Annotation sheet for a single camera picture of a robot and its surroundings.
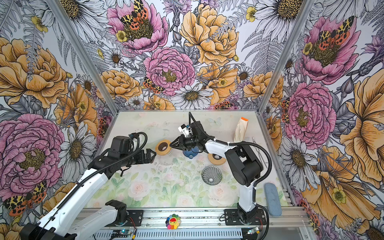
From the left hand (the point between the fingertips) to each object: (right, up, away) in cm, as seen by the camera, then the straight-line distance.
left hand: (147, 159), depth 78 cm
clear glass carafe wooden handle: (+7, -4, +16) cm, 18 cm away
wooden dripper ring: (+37, -5, +14) cm, 40 cm away
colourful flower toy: (+14, -28, -6) cm, 32 cm away
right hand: (+12, +5, +6) cm, 14 cm away
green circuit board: (-10, -33, -8) cm, 35 cm away
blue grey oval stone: (+64, -20, -1) cm, 67 cm away
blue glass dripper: (+23, +3, +2) cm, 24 cm away
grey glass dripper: (+34, -11, +7) cm, 36 cm away
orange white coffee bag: (+55, +14, +24) cm, 61 cm away
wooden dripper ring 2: (+5, +5, +11) cm, 13 cm away
